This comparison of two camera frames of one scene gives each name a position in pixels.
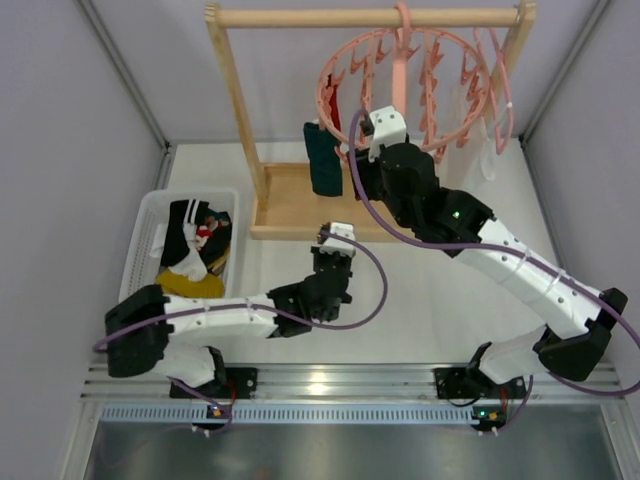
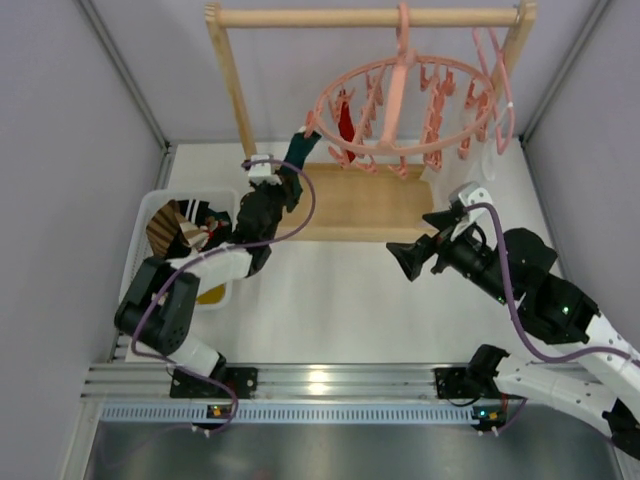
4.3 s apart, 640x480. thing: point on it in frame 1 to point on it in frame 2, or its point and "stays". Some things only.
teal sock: x=325 y=163 to x=298 y=149
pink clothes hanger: x=500 y=148 stays
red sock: x=334 y=102 to x=346 y=126
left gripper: x=331 y=258 to x=273 y=190
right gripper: x=364 y=176 to x=439 y=247
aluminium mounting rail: x=352 y=396 stays
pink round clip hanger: x=349 y=56 to x=402 y=105
